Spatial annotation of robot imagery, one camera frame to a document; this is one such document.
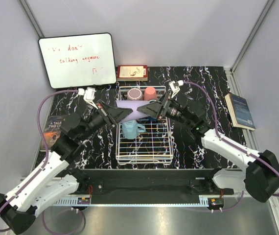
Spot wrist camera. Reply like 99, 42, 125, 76
78, 87, 96, 102
169, 80, 184, 98

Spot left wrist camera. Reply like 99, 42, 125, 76
78, 87, 96, 102

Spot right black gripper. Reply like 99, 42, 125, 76
138, 92, 193, 127

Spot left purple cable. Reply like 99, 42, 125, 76
0, 88, 86, 235

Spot lavender tumbler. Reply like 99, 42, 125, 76
115, 100, 150, 122

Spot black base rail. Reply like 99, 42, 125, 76
46, 168, 238, 205

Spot white wire dish rack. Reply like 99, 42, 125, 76
116, 85, 175, 166

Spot coral pink tumbler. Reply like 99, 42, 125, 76
143, 87, 157, 101

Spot light blue faceted mug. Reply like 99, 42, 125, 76
122, 120, 146, 140

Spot red book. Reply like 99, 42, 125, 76
117, 65, 148, 81

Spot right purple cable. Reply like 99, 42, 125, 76
182, 80, 279, 198

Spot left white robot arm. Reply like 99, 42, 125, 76
0, 101, 133, 235

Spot purple cable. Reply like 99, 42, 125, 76
182, 80, 279, 198
0, 88, 86, 235

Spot white dry-erase board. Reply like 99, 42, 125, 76
38, 33, 116, 89

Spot dark blue mug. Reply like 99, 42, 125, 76
147, 99, 158, 121

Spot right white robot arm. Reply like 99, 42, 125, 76
137, 95, 279, 203

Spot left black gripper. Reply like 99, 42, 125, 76
78, 99, 132, 141

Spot A Tale of Two Cities book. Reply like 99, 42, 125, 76
43, 115, 67, 150

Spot blue book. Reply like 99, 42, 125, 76
225, 93, 256, 131

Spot mauve mug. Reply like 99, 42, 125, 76
127, 88, 143, 100

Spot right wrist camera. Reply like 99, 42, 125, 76
169, 80, 184, 98

